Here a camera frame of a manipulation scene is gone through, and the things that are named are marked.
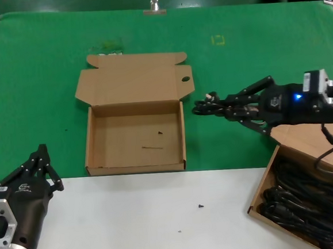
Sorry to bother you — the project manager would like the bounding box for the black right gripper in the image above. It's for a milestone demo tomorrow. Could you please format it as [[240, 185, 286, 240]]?
[[223, 71, 333, 141]]

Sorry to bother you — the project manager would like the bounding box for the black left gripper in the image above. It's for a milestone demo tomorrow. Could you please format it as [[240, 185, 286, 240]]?
[[0, 142, 70, 249]]

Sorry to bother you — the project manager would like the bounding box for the brown cardboard box of cables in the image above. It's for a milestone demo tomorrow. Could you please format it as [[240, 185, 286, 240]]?
[[240, 120, 333, 249]]

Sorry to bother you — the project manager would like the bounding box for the brown cardboard box with hole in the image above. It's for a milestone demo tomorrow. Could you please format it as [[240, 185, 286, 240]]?
[[71, 47, 202, 178]]

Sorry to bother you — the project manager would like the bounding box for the green table cloth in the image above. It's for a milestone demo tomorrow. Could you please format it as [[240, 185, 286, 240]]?
[[0, 0, 333, 190]]

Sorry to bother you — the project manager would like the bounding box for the clear tape scrap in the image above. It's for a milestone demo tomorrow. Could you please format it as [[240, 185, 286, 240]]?
[[87, 40, 126, 57]]

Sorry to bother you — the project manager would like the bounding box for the silver left camera bracket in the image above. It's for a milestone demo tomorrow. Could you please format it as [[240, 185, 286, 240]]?
[[0, 197, 20, 249]]

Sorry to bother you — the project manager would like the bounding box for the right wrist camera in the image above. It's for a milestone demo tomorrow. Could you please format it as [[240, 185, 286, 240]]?
[[302, 69, 331, 94]]

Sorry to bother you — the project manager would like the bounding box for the black power cable pile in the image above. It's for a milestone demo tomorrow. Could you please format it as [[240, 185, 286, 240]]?
[[255, 148, 333, 249]]

